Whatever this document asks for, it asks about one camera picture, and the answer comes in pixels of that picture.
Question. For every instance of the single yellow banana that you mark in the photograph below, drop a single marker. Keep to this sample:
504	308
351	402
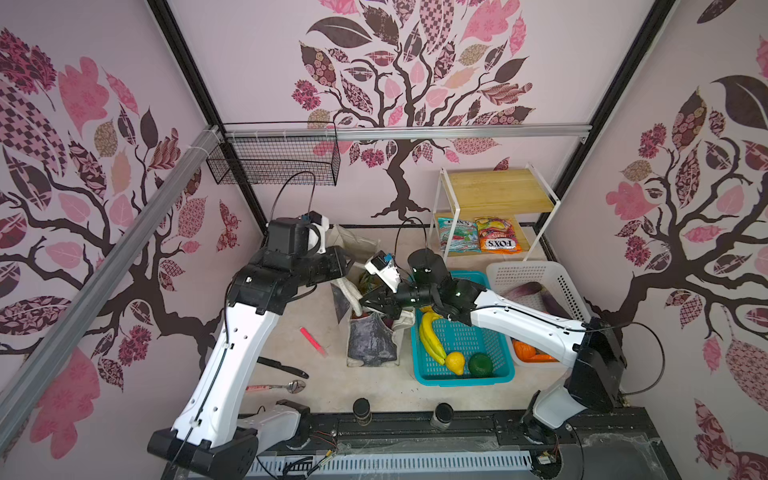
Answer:
428	337

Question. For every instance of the orange Fox's candy bag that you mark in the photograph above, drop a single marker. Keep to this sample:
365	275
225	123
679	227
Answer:
497	235

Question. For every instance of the black post right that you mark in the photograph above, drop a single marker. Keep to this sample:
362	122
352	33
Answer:
442	417

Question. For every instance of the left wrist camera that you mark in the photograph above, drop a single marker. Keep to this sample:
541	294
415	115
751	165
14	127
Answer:
318	225

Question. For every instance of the black post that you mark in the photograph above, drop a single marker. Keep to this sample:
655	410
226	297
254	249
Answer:
442	417
362	411

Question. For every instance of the cream canvas grocery bag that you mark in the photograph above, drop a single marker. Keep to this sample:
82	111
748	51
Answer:
370	339

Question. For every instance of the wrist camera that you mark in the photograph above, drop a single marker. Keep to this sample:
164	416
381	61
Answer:
383	266
318	225

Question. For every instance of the orange carrot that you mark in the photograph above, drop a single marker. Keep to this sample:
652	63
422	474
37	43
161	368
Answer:
541	358

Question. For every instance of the yellow lemon front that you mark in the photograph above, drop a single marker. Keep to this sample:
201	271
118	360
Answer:
455	362

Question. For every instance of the black wire basket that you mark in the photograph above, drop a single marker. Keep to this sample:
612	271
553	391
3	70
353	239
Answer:
272	153

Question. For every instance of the white wooden shelf rack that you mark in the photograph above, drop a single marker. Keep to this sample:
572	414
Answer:
508	194

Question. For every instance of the white vented cable duct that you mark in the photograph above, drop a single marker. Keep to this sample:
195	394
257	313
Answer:
389	466

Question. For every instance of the light purple eggplant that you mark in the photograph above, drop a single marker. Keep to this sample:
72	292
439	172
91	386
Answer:
524	290

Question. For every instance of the teal candy bag lower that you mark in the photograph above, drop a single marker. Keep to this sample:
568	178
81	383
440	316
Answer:
462	238

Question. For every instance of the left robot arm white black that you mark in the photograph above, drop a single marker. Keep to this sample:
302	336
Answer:
262	288

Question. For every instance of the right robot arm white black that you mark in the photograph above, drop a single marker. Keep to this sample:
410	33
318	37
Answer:
589	351

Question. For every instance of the green bell pepper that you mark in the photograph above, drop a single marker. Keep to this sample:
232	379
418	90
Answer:
481	366

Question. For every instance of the dark purple eggplant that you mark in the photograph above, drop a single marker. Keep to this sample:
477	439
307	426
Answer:
552	306

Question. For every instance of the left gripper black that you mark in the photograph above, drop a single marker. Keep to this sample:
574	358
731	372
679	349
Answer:
333	254

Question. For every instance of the green yellow snack bag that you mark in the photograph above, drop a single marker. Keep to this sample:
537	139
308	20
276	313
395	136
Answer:
368	282

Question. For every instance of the black post left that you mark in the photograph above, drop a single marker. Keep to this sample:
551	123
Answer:
362	411

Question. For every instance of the teal plastic basket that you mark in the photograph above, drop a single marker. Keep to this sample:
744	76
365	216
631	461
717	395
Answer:
469	341

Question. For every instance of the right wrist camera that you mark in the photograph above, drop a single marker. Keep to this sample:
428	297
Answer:
383	266

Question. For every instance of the pink marker pen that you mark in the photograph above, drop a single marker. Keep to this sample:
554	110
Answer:
313	342

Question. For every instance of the white plastic basket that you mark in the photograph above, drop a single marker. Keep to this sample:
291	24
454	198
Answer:
540	282

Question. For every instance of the black handled knife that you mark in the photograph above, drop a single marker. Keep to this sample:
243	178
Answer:
284	368

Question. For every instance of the metal spoon pink handle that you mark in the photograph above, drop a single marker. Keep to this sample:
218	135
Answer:
292	387

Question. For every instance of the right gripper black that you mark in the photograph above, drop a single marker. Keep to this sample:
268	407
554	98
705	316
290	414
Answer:
384	296

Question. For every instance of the small orange pumpkin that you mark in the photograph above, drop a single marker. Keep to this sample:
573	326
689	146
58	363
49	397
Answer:
525	352

